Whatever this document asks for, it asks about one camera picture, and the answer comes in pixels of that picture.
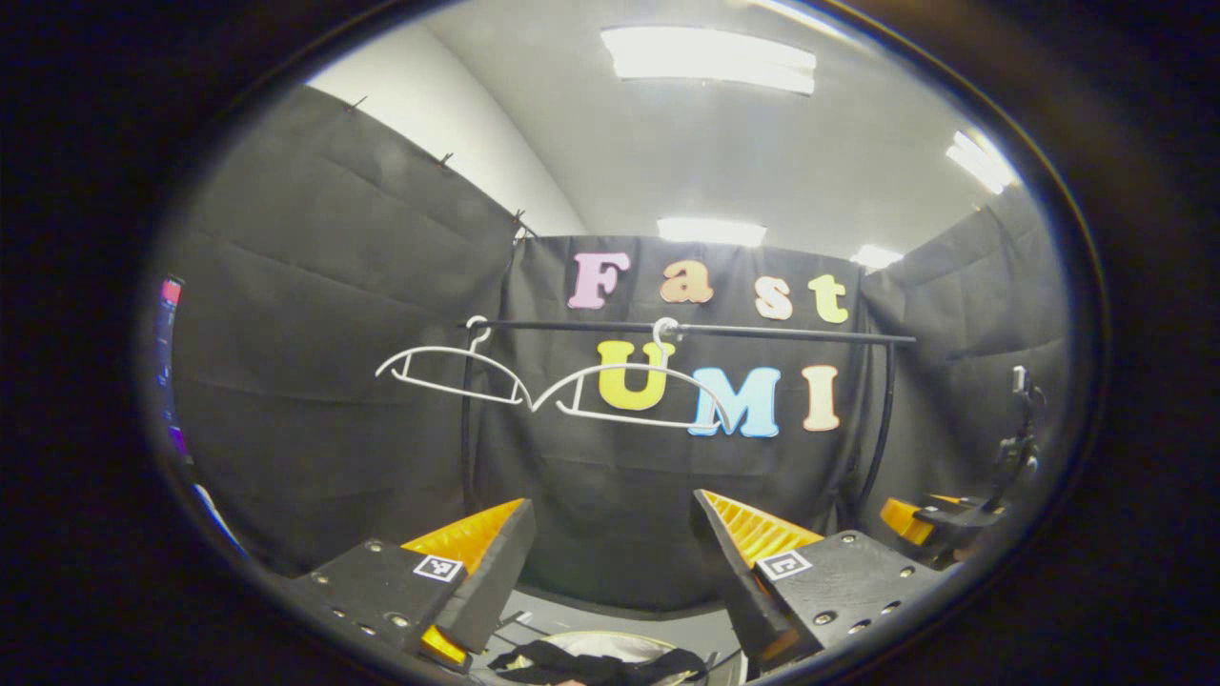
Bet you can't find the white mesh laundry hamper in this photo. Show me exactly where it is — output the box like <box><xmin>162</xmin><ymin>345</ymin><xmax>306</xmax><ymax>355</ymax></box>
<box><xmin>477</xmin><ymin>629</ymin><xmax>749</xmax><ymax>686</ymax></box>

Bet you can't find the black metal clothes rack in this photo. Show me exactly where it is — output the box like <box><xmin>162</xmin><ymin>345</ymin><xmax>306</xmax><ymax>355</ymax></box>
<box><xmin>460</xmin><ymin>319</ymin><xmax>918</xmax><ymax>520</ymax></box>

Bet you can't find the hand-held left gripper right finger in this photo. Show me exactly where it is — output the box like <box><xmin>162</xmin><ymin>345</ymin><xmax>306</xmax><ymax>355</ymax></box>
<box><xmin>693</xmin><ymin>489</ymin><xmax>945</xmax><ymax>673</ymax></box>

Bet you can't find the black knit jacket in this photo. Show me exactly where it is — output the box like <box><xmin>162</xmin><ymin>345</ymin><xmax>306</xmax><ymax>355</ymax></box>
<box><xmin>488</xmin><ymin>638</ymin><xmax>711</xmax><ymax>686</ymax></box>

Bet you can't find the black backdrop cloth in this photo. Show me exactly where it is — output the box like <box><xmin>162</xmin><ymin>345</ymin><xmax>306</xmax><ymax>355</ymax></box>
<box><xmin>157</xmin><ymin>86</ymin><xmax>1073</xmax><ymax>611</ymax></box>

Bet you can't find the computer screen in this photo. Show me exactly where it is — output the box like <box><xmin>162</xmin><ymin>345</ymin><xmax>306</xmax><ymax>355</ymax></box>
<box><xmin>155</xmin><ymin>276</ymin><xmax>196</xmax><ymax>468</ymax></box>

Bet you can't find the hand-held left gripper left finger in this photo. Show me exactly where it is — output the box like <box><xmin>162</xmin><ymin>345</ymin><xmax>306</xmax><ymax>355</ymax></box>
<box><xmin>291</xmin><ymin>497</ymin><xmax>537</xmax><ymax>668</ymax></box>

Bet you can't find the white plastic hanger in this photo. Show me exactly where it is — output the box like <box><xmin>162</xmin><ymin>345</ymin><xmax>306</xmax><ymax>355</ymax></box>
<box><xmin>531</xmin><ymin>317</ymin><xmax>733</xmax><ymax>432</ymax></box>
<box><xmin>376</xmin><ymin>316</ymin><xmax>533</xmax><ymax>409</ymax></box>

